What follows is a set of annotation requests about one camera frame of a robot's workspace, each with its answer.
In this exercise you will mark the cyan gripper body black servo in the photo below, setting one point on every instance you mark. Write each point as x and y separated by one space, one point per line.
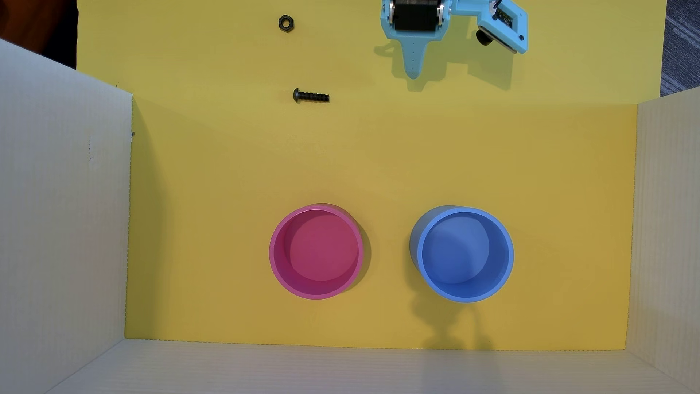
411 18

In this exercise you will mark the pink round cup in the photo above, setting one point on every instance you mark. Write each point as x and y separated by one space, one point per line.
317 253

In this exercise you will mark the cyan gripper finger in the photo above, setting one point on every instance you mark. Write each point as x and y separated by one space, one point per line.
414 57

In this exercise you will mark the yellow paper mat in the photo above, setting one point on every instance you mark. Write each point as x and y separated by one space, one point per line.
383 158

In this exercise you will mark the black hex nut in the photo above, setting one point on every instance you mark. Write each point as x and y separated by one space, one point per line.
286 23

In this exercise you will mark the blue round cup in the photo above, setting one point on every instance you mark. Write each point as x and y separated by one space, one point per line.
462 255

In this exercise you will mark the black bolt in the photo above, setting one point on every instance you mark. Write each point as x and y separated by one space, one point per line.
313 97

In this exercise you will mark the cyan wrist camera mount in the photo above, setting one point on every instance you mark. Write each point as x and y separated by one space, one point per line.
506 24

